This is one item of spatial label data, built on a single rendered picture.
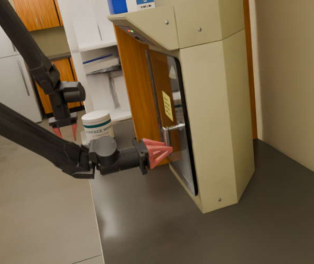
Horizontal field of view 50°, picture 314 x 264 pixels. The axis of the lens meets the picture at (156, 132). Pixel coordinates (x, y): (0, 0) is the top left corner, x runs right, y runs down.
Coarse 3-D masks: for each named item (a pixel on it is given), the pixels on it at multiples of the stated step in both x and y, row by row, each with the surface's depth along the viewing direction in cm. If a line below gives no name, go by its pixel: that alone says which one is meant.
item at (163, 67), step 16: (160, 64) 95; (176, 64) 81; (160, 80) 100; (176, 80) 84; (160, 96) 105; (176, 96) 88; (160, 112) 111; (176, 112) 92; (176, 144) 101; (176, 160) 106; (192, 160) 90; (192, 176) 92; (192, 192) 96
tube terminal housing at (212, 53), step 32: (160, 0) 84; (192, 0) 76; (224, 0) 81; (192, 32) 79; (224, 32) 82; (192, 64) 81; (224, 64) 84; (192, 96) 84; (224, 96) 86; (192, 128) 87; (224, 128) 89; (224, 160) 92; (224, 192) 96
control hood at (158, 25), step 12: (132, 12) 74; (144, 12) 74; (156, 12) 75; (168, 12) 76; (120, 24) 93; (132, 24) 76; (144, 24) 75; (156, 24) 76; (168, 24) 77; (144, 36) 83; (156, 36) 77; (168, 36) 78; (168, 48) 78
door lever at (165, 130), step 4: (180, 124) 90; (164, 128) 90; (168, 128) 90; (172, 128) 90; (176, 128) 91; (180, 128) 90; (164, 132) 90; (168, 132) 90; (164, 136) 91; (168, 136) 91; (164, 140) 92; (168, 140) 91; (168, 144) 92
